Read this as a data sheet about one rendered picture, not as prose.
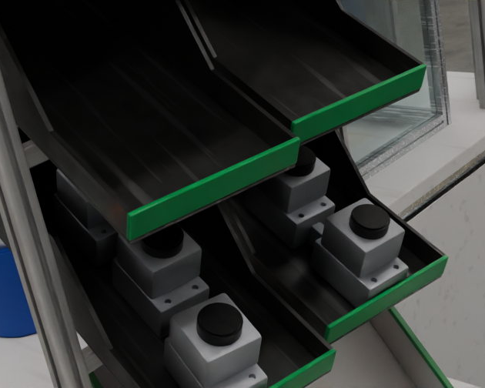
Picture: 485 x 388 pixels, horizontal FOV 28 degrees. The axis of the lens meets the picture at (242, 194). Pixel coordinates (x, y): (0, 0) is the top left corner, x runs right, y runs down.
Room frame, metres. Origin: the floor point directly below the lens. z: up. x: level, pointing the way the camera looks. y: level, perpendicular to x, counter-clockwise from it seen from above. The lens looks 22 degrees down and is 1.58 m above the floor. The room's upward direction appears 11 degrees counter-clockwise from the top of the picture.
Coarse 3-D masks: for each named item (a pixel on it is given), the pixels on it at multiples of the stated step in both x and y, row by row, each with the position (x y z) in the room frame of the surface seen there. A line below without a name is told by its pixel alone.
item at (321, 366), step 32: (0, 224) 0.69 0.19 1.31; (192, 224) 0.71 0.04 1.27; (224, 224) 0.67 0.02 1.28; (64, 256) 0.61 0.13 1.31; (224, 256) 0.68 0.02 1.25; (64, 288) 0.62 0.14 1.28; (96, 288) 0.65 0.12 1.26; (224, 288) 0.66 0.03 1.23; (256, 288) 0.65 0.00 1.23; (96, 320) 0.59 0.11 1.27; (128, 320) 0.63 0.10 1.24; (256, 320) 0.63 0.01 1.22; (288, 320) 0.62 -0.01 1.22; (96, 352) 0.60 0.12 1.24; (128, 352) 0.60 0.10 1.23; (160, 352) 0.60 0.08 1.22; (288, 352) 0.60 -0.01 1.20; (320, 352) 0.59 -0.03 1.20; (128, 384) 0.56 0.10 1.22; (160, 384) 0.57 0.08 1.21; (288, 384) 0.56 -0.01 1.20
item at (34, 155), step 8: (24, 144) 0.61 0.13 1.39; (32, 144) 0.60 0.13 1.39; (32, 152) 0.60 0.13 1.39; (40, 152) 0.61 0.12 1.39; (32, 160) 0.60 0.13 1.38; (40, 160) 0.60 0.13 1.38; (88, 352) 0.60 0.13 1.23; (88, 360) 0.60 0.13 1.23; (96, 360) 0.60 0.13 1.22; (88, 368) 0.60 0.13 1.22; (96, 368) 0.60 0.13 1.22
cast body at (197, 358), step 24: (192, 312) 0.56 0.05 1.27; (216, 312) 0.55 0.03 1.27; (240, 312) 0.57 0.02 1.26; (192, 336) 0.54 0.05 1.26; (216, 336) 0.54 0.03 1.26; (240, 336) 0.55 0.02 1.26; (168, 360) 0.58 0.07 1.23; (192, 360) 0.54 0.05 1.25; (216, 360) 0.53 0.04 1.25; (240, 360) 0.54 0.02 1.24; (192, 384) 0.55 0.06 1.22; (216, 384) 0.54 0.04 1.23; (240, 384) 0.54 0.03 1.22; (264, 384) 0.55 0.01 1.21
